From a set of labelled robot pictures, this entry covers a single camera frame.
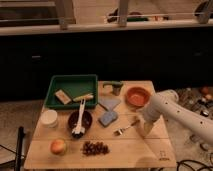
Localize orange bowl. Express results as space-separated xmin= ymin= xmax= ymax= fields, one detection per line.
xmin=125 ymin=87 xmax=150 ymax=107

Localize grey blue cloth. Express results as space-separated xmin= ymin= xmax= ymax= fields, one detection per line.
xmin=98 ymin=97 xmax=121 ymax=111

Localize wooden folding table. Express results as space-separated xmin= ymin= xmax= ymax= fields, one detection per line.
xmin=24 ymin=81 xmax=176 ymax=170

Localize dark brown bowl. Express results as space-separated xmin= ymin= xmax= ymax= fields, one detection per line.
xmin=67 ymin=111 xmax=93 ymax=135

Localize blue sponge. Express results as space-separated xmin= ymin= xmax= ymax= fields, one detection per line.
xmin=98 ymin=111 xmax=118 ymax=127

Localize tan sponge block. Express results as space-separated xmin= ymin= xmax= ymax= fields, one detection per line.
xmin=55 ymin=90 xmax=71 ymax=105

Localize green plastic tray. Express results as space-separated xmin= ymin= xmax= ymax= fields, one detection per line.
xmin=44 ymin=74 xmax=98 ymax=110

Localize peach fruit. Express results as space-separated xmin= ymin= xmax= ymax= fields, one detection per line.
xmin=50 ymin=139 xmax=66 ymax=155

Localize white paper cup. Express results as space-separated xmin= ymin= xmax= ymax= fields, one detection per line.
xmin=40 ymin=110 xmax=58 ymax=128

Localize black pole stand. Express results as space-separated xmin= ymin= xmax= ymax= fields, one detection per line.
xmin=14 ymin=126 xmax=25 ymax=171

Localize dark grape bunch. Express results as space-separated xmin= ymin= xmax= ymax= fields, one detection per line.
xmin=82 ymin=141 xmax=110 ymax=156

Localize silver metal fork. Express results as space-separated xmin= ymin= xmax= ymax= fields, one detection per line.
xmin=114 ymin=120 xmax=140 ymax=136

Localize spice bottles on floor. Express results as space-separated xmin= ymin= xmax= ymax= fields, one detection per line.
xmin=179 ymin=85 xmax=213 ymax=153

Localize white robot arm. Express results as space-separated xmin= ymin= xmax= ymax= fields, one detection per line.
xmin=142 ymin=90 xmax=213 ymax=145

